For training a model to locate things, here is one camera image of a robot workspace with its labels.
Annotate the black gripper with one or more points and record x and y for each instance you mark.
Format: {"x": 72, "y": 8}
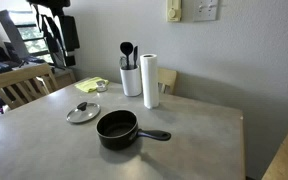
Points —
{"x": 49, "y": 3}

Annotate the white utensil holder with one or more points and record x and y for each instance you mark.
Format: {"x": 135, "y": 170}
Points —
{"x": 130, "y": 83}

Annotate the white light switch plate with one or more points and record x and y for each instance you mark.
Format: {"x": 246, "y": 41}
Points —
{"x": 205, "y": 10}

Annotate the metal whisk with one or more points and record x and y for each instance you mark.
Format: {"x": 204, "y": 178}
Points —
{"x": 122, "y": 62}

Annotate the grey slanted flat panel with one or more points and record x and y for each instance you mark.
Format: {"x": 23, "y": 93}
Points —
{"x": 12, "y": 33}

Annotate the wooden slatted chair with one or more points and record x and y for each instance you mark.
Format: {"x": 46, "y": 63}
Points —
{"x": 17, "y": 75}

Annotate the small wooden side table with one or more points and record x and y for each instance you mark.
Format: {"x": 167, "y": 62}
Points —
{"x": 64, "y": 78}

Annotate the black ladle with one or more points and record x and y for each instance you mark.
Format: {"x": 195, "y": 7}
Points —
{"x": 126, "y": 48}

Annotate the black spatula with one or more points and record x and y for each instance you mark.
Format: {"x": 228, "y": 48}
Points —
{"x": 135, "y": 55}

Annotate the glass lid with black knob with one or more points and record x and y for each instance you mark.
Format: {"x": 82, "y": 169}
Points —
{"x": 89, "y": 113}

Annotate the white paper towel roll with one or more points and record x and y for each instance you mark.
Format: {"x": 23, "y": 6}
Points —
{"x": 150, "y": 80}

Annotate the yellow cloth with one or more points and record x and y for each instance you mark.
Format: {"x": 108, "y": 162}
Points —
{"x": 85, "y": 85}

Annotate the window with dark frame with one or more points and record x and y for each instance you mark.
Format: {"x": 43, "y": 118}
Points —
{"x": 34, "y": 45}

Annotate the small glass jar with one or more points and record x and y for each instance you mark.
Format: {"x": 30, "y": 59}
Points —
{"x": 101, "y": 87}

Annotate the beige wall thermostat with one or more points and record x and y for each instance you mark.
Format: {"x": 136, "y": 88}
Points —
{"x": 173, "y": 11}

